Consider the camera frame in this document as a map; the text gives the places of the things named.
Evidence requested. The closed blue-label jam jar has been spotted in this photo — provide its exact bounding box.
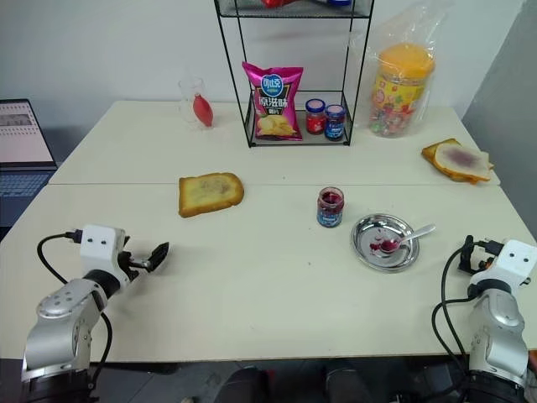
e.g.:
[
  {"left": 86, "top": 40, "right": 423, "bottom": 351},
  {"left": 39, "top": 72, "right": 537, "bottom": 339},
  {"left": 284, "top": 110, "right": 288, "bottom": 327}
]
[{"left": 323, "top": 104, "right": 347, "bottom": 143}]

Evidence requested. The toasted bread slice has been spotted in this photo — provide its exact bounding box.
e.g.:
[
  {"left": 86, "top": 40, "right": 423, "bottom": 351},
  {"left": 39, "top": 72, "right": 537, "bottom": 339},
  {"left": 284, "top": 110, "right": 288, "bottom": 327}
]
[{"left": 178, "top": 171, "right": 246, "bottom": 219}]

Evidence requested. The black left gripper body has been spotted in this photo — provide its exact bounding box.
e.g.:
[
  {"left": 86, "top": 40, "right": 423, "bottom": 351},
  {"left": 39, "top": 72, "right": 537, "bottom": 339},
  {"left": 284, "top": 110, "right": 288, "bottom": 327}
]
[{"left": 117, "top": 235, "right": 153, "bottom": 284}]

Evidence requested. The jam sandwich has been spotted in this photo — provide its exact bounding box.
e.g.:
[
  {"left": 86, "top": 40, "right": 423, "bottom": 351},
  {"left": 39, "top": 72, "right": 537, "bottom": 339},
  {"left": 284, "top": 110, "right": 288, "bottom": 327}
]
[{"left": 420, "top": 138, "right": 492, "bottom": 185}]

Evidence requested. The bagged candy jar yellow lid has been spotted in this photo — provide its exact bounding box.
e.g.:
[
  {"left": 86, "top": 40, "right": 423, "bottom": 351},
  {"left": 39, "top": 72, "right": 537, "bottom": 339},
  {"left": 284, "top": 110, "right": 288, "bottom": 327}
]
[{"left": 348, "top": 7, "right": 446, "bottom": 140}]

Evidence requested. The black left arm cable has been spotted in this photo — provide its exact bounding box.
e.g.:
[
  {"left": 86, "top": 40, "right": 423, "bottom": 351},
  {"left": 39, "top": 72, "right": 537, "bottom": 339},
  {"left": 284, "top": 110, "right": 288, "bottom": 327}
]
[{"left": 36, "top": 229, "right": 114, "bottom": 375}]

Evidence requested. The round metal plate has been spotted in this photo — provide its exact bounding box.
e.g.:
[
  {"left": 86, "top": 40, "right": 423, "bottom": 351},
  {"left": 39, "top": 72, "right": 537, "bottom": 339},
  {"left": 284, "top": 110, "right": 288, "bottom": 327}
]
[{"left": 350, "top": 213, "right": 421, "bottom": 274}]

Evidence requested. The black wire shelf rack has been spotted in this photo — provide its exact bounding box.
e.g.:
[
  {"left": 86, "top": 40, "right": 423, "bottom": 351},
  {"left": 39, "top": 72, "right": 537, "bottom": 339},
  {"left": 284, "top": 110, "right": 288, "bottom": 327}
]
[{"left": 213, "top": 0, "right": 375, "bottom": 149}]

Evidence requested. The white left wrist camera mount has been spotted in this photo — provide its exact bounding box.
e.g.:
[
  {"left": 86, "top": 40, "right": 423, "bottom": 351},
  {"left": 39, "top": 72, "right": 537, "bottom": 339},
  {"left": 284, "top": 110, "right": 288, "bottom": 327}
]
[{"left": 78, "top": 224, "right": 132, "bottom": 287}]

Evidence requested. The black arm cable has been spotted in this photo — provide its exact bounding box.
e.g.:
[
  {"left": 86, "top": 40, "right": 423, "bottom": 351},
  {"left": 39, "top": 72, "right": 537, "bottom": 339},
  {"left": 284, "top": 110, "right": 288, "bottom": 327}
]
[
  {"left": 36, "top": 229, "right": 114, "bottom": 375},
  {"left": 431, "top": 235, "right": 503, "bottom": 367}
]

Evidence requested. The metal spoon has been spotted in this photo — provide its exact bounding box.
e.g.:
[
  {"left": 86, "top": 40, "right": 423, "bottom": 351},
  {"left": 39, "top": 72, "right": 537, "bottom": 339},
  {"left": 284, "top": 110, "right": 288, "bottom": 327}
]
[{"left": 372, "top": 223, "right": 437, "bottom": 255}]

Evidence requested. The dark rounded shape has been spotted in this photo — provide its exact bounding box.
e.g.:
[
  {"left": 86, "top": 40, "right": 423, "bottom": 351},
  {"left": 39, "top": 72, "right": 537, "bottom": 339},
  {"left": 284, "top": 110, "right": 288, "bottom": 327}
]
[
  {"left": 321, "top": 358, "right": 425, "bottom": 403},
  {"left": 211, "top": 364, "right": 272, "bottom": 403}
]

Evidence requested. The open laptop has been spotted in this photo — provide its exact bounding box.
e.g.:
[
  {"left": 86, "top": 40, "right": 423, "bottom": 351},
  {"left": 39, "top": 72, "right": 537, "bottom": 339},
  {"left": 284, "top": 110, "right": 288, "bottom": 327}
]
[{"left": 0, "top": 98, "right": 59, "bottom": 230}]

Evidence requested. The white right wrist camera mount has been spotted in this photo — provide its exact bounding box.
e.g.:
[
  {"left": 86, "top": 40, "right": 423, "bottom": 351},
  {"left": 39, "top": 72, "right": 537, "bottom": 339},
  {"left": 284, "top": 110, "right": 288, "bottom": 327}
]
[{"left": 468, "top": 239, "right": 537, "bottom": 291}]

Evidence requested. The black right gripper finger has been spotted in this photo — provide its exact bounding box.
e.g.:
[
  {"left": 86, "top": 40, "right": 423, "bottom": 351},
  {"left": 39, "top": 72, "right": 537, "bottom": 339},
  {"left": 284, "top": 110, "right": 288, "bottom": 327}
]
[{"left": 456, "top": 249, "right": 474, "bottom": 274}]

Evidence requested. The red lid jar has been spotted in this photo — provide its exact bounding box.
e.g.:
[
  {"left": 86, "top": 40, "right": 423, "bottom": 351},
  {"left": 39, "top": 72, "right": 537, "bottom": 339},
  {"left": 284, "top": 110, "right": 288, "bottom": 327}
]
[{"left": 305, "top": 98, "right": 328, "bottom": 136}]

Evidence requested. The candy jar with orange lid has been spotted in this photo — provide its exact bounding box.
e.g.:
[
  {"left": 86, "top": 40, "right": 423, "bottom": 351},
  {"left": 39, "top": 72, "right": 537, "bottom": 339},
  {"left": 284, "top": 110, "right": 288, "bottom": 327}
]
[{"left": 368, "top": 42, "right": 437, "bottom": 138}]

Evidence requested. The pink potato chips bag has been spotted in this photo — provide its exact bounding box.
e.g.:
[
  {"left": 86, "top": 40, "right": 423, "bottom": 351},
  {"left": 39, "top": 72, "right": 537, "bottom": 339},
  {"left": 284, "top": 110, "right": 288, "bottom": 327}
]
[{"left": 241, "top": 60, "right": 305, "bottom": 142}]

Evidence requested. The clear glass cup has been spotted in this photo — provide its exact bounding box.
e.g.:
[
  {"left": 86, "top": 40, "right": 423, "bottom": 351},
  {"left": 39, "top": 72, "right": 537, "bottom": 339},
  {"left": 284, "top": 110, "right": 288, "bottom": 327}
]
[{"left": 177, "top": 76, "right": 216, "bottom": 132}]

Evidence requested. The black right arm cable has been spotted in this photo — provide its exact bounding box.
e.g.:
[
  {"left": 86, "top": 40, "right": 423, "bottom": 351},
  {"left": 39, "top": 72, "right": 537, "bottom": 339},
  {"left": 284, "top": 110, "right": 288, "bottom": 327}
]
[{"left": 431, "top": 235, "right": 503, "bottom": 367}]

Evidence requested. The red rubber bulb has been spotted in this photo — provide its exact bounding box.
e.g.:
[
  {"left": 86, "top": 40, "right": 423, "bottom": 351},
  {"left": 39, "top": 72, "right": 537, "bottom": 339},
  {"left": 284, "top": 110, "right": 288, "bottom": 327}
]
[{"left": 191, "top": 93, "right": 215, "bottom": 128}]

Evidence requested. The open blue-label jam jar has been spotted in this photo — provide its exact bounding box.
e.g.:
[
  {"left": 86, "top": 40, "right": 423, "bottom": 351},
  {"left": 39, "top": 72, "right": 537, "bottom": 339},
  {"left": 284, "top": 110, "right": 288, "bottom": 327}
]
[{"left": 315, "top": 186, "right": 346, "bottom": 229}]

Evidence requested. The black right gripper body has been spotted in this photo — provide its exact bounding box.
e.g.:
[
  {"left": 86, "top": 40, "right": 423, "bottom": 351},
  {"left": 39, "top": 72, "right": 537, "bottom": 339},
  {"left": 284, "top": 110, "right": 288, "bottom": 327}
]
[{"left": 469, "top": 249, "right": 499, "bottom": 274}]

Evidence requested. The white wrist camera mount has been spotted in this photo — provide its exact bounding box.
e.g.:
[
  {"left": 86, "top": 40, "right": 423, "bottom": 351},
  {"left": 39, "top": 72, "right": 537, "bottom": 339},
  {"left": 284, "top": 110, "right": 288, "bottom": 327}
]
[
  {"left": 468, "top": 239, "right": 537, "bottom": 291},
  {"left": 78, "top": 224, "right": 132, "bottom": 287}
]

